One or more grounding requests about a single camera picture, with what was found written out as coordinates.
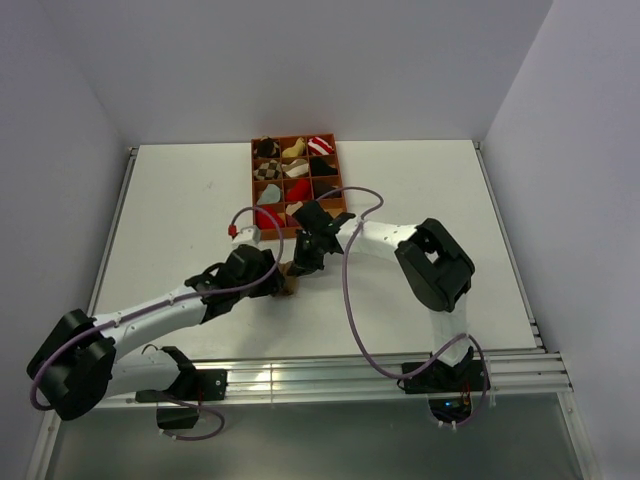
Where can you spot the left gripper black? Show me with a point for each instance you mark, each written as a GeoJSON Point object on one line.
{"type": "Point", "coordinates": [269, 285]}

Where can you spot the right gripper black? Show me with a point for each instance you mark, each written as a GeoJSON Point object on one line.
{"type": "Point", "coordinates": [303, 265]}

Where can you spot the beige maroon striped sock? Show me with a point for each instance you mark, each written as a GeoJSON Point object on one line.
{"type": "Point", "coordinates": [290, 210]}

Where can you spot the red sock with white pattern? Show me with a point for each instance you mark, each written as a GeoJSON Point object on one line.
{"type": "Point", "coordinates": [267, 218]}

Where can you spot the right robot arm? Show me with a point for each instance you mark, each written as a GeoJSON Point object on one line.
{"type": "Point", "coordinates": [436, 268]}

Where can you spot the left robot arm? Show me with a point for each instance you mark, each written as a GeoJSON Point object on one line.
{"type": "Point", "coordinates": [81, 361]}

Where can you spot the dark brown black rolled sock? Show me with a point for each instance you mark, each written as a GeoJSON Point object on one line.
{"type": "Point", "coordinates": [324, 189]}

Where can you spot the light blue rolled sock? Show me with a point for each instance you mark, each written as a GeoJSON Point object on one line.
{"type": "Point", "coordinates": [271, 194]}

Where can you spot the orange wooden compartment tray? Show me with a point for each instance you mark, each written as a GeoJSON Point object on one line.
{"type": "Point", "coordinates": [334, 206]}

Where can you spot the beige brown striped rolled sock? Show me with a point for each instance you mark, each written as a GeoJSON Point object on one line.
{"type": "Point", "coordinates": [297, 168]}

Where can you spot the checkered rolled sock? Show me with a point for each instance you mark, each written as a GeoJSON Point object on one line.
{"type": "Point", "coordinates": [268, 170]}

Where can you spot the yellow rolled sock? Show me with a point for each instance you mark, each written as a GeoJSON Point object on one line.
{"type": "Point", "coordinates": [295, 149]}

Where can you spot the red white striped rolled sock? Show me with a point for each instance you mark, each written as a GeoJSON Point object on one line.
{"type": "Point", "coordinates": [317, 146]}

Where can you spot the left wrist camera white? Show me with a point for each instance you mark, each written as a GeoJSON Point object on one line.
{"type": "Point", "coordinates": [249, 235]}

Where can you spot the black box under rail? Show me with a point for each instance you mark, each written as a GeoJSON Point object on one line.
{"type": "Point", "coordinates": [176, 418]}

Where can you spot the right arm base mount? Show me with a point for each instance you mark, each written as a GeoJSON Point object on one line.
{"type": "Point", "coordinates": [440, 378]}

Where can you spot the aluminium front rail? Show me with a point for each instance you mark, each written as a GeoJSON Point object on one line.
{"type": "Point", "coordinates": [315, 380]}

